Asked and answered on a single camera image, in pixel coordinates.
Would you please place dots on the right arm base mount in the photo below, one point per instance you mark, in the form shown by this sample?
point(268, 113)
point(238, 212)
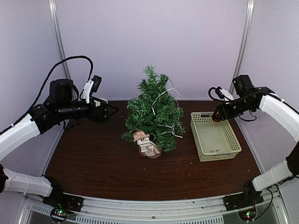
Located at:
point(247, 198)

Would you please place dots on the front aluminium rail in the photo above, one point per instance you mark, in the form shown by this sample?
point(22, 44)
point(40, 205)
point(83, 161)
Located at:
point(218, 206)

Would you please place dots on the beige plastic basket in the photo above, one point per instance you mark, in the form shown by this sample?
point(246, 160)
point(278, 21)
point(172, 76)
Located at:
point(209, 135)

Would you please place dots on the small green christmas tree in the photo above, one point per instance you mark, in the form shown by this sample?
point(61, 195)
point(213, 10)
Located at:
point(155, 111)

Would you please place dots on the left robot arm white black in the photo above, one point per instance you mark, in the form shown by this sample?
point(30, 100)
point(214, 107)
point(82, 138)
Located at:
point(58, 107)

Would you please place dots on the white round ornament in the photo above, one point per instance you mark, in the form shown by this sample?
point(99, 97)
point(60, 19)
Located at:
point(145, 146)

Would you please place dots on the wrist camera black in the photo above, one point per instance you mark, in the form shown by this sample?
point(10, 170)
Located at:
point(90, 87)
point(223, 95)

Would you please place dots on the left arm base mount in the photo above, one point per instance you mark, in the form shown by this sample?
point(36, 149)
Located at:
point(58, 199)

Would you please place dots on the aluminium frame post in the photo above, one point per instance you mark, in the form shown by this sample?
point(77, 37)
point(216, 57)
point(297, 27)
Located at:
point(55, 21)
point(245, 36)

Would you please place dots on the left aluminium frame post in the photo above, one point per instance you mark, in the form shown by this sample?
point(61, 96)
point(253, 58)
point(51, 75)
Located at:
point(55, 21)

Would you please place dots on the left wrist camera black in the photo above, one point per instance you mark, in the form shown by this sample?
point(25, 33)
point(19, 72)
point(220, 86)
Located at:
point(90, 87)

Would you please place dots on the red bauble ornament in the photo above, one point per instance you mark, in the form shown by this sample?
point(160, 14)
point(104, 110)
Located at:
point(216, 118)

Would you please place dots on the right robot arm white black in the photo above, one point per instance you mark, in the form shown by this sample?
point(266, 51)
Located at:
point(250, 99)

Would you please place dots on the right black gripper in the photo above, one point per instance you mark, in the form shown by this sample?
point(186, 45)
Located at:
point(224, 113)

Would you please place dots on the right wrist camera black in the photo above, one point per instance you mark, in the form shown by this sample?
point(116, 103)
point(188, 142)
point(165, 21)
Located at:
point(223, 95)

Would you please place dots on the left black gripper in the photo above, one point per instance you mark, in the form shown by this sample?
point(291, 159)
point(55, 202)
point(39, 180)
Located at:
point(100, 117)

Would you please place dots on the right aluminium frame post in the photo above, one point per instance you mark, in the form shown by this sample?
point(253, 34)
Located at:
point(245, 36)

